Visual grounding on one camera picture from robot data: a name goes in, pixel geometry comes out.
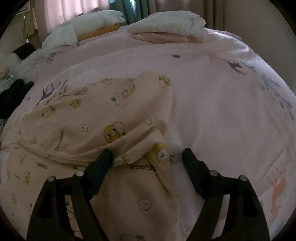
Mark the teal curtain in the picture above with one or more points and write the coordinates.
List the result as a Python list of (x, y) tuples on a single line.
[(131, 9)]

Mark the white and orange pillow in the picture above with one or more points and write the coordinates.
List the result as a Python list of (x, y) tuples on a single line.
[(64, 34)]

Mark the pink curtain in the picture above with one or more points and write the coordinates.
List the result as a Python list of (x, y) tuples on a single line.
[(69, 9)]

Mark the pink printed bed cover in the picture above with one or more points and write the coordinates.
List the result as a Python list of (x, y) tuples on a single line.
[(208, 104)]

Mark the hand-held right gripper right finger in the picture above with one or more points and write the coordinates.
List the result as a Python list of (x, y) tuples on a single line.
[(192, 167)]

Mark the cream cartoon print garment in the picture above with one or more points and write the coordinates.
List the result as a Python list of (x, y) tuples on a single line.
[(92, 120)]

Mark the beige pleated cloth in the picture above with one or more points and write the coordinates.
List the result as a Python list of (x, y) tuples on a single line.
[(30, 20)]

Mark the plaid cloth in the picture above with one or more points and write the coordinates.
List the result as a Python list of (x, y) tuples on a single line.
[(4, 84)]

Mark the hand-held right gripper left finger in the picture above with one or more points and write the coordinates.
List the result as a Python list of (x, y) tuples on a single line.
[(101, 167)]

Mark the white folded cloth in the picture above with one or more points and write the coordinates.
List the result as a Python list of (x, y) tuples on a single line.
[(166, 23)]

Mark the black cloth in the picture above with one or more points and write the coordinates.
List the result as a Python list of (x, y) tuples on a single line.
[(13, 95)]

